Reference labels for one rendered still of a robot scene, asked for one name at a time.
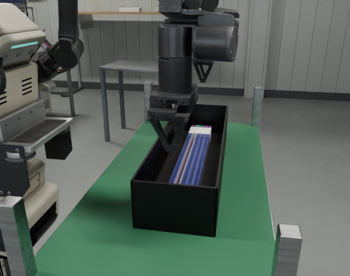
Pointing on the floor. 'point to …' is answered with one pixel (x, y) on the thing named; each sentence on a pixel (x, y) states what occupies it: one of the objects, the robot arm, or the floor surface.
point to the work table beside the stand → (143, 67)
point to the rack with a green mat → (113, 237)
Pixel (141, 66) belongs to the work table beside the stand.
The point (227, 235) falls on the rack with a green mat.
